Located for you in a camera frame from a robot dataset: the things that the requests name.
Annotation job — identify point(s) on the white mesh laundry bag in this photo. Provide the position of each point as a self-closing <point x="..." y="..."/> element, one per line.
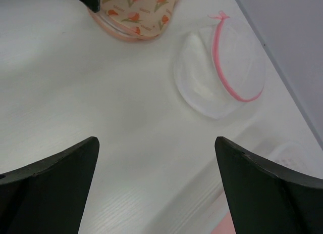
<point x="220" y="67"/>

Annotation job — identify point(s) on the pink cloth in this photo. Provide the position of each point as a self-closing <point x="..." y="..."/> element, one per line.
<point x="217" y="218"/>

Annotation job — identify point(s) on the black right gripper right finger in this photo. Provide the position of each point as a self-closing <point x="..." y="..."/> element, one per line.
<point x="266" y="197"/>

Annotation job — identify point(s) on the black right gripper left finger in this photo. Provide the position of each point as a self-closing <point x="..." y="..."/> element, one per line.
<point x="49" y="196"/>

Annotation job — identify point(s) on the floral orange bra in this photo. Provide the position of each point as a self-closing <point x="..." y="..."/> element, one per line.
<point x="134" y="20"/>

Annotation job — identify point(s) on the clear plastic bin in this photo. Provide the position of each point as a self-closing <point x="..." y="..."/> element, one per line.
<point x="292" y="156"/>

